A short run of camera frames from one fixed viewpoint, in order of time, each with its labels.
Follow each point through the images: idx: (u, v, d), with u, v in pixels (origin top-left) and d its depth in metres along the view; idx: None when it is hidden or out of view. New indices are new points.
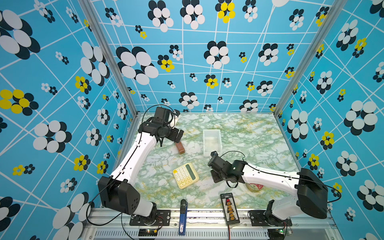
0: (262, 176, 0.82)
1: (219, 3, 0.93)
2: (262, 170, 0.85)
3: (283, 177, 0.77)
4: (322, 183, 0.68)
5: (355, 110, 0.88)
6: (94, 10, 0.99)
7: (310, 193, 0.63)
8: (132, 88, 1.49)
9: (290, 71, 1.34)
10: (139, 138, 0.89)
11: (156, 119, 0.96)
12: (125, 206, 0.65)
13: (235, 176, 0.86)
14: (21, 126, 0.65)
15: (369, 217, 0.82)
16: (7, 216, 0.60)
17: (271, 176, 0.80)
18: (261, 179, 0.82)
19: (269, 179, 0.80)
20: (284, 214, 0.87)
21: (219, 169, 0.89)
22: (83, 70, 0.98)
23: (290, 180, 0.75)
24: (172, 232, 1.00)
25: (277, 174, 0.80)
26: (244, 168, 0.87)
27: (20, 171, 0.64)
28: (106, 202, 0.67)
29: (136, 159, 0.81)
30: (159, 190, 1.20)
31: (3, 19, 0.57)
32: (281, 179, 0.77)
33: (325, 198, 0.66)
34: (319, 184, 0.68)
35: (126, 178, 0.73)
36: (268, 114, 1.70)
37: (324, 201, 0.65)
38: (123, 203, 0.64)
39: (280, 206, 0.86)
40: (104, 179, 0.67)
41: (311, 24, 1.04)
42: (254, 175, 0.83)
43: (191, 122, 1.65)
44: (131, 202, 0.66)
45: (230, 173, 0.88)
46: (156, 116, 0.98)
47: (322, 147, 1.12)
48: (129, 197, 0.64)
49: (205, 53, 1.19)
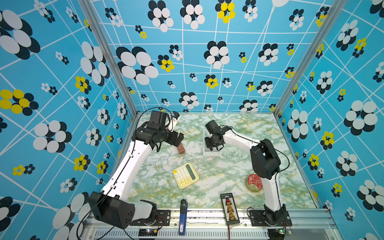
0: (235, 137, 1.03)
1: (219, 3, 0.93)
2: (239, 134, 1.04)
3: (249, 140, 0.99)
4: (276, 152, 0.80)
5: (355, 110, 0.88)
6: (94, 10, 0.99)
7: (259, 152, 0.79)
8: (132, 88, 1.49)
9: (290, 71, 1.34)
10: (132, 147, 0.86)
11: (152, 124, 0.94)
12: (119, 221, 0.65)
13: (219, 135, 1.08)
14: (21, 126, 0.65)
15: (370, 217, 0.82)
16: (7, 216, 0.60)
17: (240, 138, 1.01)
18: (233, 139, 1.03)
19: (238, 140, 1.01)
20: (271, 201, 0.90)
21: (211, 129, 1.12)
22: (83, 70, 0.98)
23: (252, 143, 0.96)
24: (172, 232, 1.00)
25: (245, 137, 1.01)
26: (227, 131, 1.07)
27: (20, 171, 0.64)
28: (99, 217, 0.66)
29: (128, 172, 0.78)
30: (159, 190, 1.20)
31: (4, 19, 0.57)
32: (246, 141, 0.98)
33: (274, 163, 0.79)
34: (273, 152, 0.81)
35: (117, 194, 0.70)
36: (268, 114, 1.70)
37: (272, 166, 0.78)
38: (116, 218, 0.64)
39: (266, 193, 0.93)
40: (94, 194, 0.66)
41: (311, 24, 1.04)
42: (231, 135, 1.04)
43: (191, 122, 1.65)
44: (124, 216, 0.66)
45: (216, 132, 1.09)
46: (152, 120, 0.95)
47: (322, 147, 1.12)
48: (122, 211, 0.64)
49: (205, 53, 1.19)
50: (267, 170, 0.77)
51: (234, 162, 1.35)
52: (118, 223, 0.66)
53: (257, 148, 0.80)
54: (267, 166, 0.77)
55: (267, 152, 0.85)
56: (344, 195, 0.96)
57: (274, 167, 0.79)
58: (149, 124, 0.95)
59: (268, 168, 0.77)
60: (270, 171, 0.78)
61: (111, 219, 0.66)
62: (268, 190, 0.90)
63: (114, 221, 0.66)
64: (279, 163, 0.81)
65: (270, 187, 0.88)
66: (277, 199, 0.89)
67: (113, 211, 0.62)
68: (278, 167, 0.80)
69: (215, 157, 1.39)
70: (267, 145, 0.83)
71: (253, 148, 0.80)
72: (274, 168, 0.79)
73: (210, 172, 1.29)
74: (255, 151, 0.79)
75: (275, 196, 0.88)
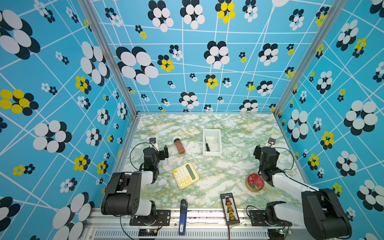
0: (286, 179, 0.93)
1: (219, 3, 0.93)
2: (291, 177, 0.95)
3: (303, 185, 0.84)
4: (342, 211, 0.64)
5: (355, 110, 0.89)
6: (94, 10, 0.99)
7: (315, 199, 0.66)
8: (132, 88, 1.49)
9: (290, 71, 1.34)
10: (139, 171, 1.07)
11: (149, 158, 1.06)
12: (129, 198, 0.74)
13: (268, 176, 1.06)
14: (21, 126, 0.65)
15: (369, 217, 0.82)
16: (7, 216, 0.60)
17: (294, 181, 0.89)
18: (283, 181, 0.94)
19: (289, 182, 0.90)
20: (284, 215, 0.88)
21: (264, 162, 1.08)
22: (83, 70, 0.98)
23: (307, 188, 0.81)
24: (172, 232, 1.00)
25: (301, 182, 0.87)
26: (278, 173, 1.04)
27: (20, 171, 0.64)
28: (110, 196, 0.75)
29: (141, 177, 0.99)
30: (159, 190, 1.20)
31: (4, 19, 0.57)
32: (300, 186, 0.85)
33: (336, 223, 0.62)
34: (338, 210, 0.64)
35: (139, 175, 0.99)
36: (268, 114, 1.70)
37: (334, 227, 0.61)
38: (130, 191, 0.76)
39: (284, 206, 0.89)
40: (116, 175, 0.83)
41: (311, 24, 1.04)
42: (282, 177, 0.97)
43: (191, 122, 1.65)
44: (136, 194, 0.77)
45: (266, 171, 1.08)
46: (148, 156, 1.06)
47: (322, 147, 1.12)
48: (137, 187, 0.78)
49: (205, 53, 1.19)
50: (324, 226, 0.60)
51: (234, 162, 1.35)
52: (126, 204, 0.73)
53: (313, 194, 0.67)
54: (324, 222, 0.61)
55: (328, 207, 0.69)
56: (343, 195, 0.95)
57: (337, 228, 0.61)
58: (147, 159, 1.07)
59: (325, 227, 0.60)
60: (327, 232, 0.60)
61: (121, 196, 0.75)
62: (289, 209, 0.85)
63: (123, 198, 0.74)
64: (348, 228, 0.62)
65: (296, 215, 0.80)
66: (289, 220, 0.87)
67: (134, 179, 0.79)
68: (342, 233, 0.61)
69: (215, 157, 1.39)
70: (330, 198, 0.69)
71: (306, 193, 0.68)
72: (336, 230, 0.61)
73: (210, 172, 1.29)
74: (309, 197, 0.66)
75: (290, 220, 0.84)
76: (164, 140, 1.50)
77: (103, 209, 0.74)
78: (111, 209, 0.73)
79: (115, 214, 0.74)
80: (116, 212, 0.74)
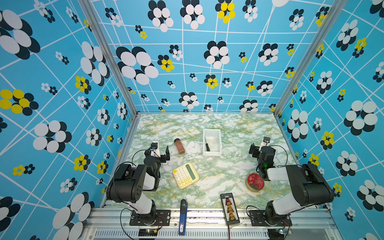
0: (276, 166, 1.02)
1: (219, 3, 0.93)
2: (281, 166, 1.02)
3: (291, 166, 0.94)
4: (322, 178, 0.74)
5: (355, 110, 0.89)
6: (94, 10, 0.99)
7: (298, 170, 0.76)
8: (132, 88, 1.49)
9: (290, 71, 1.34)
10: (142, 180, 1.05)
11: (149, 168, 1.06)
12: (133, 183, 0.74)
13: (264, 174, 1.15)
14: (21, 126, 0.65)
15: (370, 218, 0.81)
16: (7, 216, 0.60)
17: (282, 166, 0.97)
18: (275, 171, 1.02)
19: (279, 168, 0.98)
20: (282, 208, 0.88)
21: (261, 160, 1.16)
22: (83, 70, 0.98)
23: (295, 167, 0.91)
24: (172, 232, 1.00)
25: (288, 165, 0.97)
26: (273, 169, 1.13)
27: (20, 171, 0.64)
28: (116, 182, 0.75)
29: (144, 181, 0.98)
30: (159, 190, 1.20)
31: (4, 19, 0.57)
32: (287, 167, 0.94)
33: (320, 188, 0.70)
34: (319, 177, 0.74)
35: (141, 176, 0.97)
36: (268, 114, 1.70)
37: (317, 191, 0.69)
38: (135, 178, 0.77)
39: (281, 198, 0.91)
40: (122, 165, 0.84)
41: (311, 24, 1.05)
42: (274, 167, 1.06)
43: (191, 122, 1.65)
44: (140, 181, 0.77)
45: (262, 169, 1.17)
46: (149, 166, 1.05)
47: (322, 147, 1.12)
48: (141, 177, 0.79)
49: (205, 53, 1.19)
50: (307, 191, 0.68)
51: (234, 162, 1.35)
52: (129, 191, 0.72)
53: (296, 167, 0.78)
54: (308, 188, 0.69)
55: (311, 179, 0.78)
56: (344, 195, 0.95)
57: (320, 192, 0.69)
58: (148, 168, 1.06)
59: (309, 191, 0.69)
60: (312, 196, 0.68)
61: (126, 182, 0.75)
62: (285, 197, 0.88)
63: (127, 184, 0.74)
64: (329, 193, 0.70)
65: (291, 200, 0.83)
66: (287, 212, 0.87)
67: (139, 168, 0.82)
68: (325, 196, 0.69)
69: (215, 157, 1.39)
70: (311, 170, 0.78)
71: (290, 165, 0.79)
72: (319, 194, 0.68)
73: (210, 172, 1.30)
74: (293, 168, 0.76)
75: (288, 210, 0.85)
76: (164, 140, 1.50)
77: (107, 194, 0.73)
78: (116, 194, 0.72)
79: (118, 199, 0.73)
80: (120, 198, 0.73)
